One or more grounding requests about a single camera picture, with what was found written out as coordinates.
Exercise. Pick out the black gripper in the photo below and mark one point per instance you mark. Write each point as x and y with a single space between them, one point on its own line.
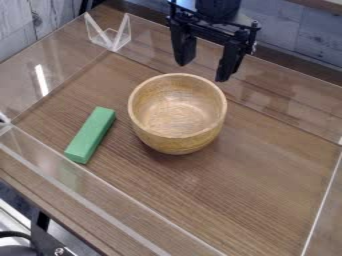
216 21

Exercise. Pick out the green rectangular stick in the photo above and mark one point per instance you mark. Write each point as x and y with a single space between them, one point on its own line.
88 137

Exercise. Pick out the light wooden bowl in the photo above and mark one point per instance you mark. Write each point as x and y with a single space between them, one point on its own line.
176 111

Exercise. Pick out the black metal table leg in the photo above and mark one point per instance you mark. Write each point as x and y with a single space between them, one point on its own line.
47 245

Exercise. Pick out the clear acrylic corner bracket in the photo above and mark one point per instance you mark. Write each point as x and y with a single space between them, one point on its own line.
110 39

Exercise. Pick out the clear acrylic enclosure wall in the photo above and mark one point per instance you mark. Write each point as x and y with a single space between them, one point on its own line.
256 194

